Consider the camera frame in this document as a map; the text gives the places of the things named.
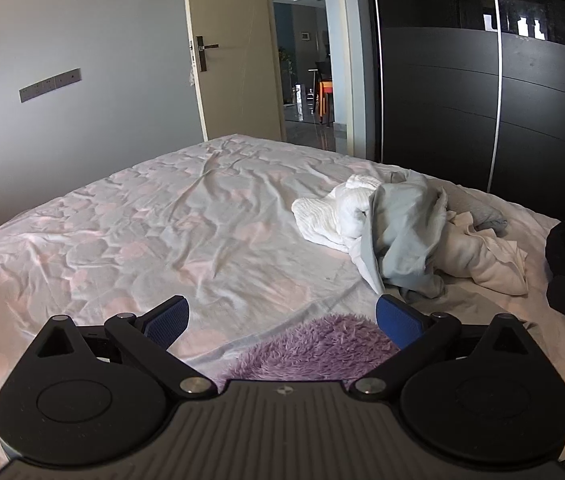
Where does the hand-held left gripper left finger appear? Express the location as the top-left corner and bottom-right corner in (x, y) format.
(32, 295), (219, 401)

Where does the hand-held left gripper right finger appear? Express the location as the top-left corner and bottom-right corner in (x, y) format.
(349, 294), (537, 402)

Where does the light grey shirt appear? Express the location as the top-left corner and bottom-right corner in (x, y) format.
(349, 170), (463, 306)

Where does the cream garment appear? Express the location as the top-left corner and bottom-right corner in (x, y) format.
(432, 210), (530, 296)

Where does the purple fuzzy robe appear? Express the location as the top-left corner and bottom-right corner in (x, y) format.
(212, 312), (403, 396)

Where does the bed with pink dotted sheet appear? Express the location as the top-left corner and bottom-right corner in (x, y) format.
(0, 132), (565, 461)

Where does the white textured garment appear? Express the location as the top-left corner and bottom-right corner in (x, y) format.
(292, 174), (384, 253)

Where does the black sliding wardrobe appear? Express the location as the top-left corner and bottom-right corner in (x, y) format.
(365, 0), (565, 235)

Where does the orange stool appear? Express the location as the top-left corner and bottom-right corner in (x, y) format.
(315, 80), (334, 126)

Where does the beige room door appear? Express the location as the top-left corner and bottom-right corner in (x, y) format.
(181, 0), (285, 142)

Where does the green houseplant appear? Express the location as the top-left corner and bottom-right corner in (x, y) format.
(279, 47), (296, 106)

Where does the grey wall switch panel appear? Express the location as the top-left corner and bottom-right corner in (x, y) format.
(19, 67), (83, 104)

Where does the dark metal door handle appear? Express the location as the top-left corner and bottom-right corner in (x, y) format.
(190, 36), (220, 73)

